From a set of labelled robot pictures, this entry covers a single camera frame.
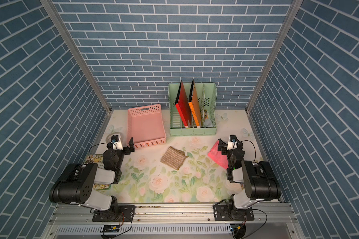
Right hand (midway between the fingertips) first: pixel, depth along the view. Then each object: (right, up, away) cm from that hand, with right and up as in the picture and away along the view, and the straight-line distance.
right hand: (230, 139), depth 90 cm
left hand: (-62, +1, -2) cm, 62 cm away
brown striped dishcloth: (-35, -12, +2) cm, 37 cm away
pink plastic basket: (-57, +8, +18) cm, 61 cm away
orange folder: (-23, +20, -6) cm, 31 cm away
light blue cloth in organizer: (-11, +10, +20) cm, 25 cm away
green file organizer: (-11, +28, +21) cm, 37 cm away
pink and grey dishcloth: (-7, -11, +2) cm, 14 cm away
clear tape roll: (-80, +2, +12) cm, 81 cm away
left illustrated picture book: (-83, -13, +2) cm, 84 cm away
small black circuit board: (-64, -42, -18) cm, 79 cm away
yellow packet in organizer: (-11, +16, +25) cm, 32 cm away
